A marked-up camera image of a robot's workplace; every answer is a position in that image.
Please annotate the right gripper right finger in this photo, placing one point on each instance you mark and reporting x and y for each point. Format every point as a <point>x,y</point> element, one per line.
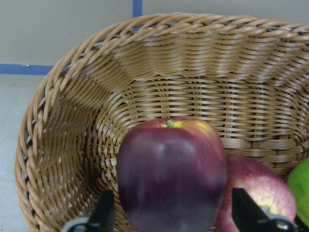
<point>246,214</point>

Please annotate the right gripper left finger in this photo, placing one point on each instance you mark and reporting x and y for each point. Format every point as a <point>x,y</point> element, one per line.
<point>102,218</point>

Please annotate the green apple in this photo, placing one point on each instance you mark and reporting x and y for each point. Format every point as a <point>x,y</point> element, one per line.
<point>298,183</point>

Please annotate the dark red apple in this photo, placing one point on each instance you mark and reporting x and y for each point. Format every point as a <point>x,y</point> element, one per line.
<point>171,175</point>

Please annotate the wicker basket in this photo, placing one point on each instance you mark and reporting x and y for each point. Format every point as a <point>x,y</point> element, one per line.
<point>247,77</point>

